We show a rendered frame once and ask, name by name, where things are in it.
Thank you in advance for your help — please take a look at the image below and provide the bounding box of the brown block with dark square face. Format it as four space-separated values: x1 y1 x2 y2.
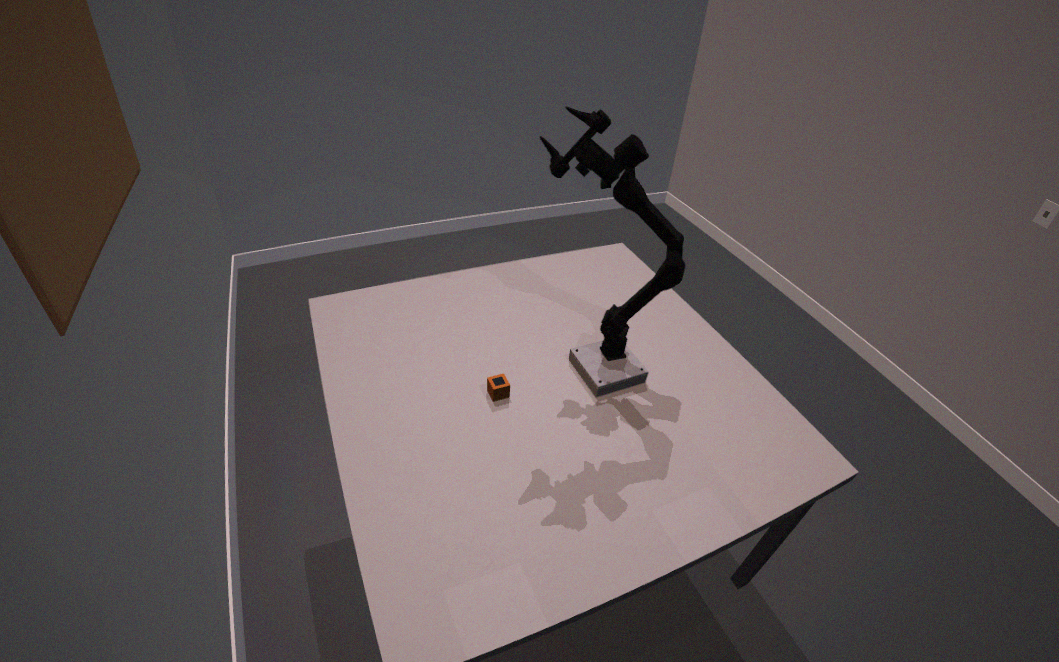
487 374 510 402

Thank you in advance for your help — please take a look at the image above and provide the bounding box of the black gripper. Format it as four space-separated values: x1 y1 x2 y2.
540 106 611 178

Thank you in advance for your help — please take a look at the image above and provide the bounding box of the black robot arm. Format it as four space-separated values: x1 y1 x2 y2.
575 135 685 361

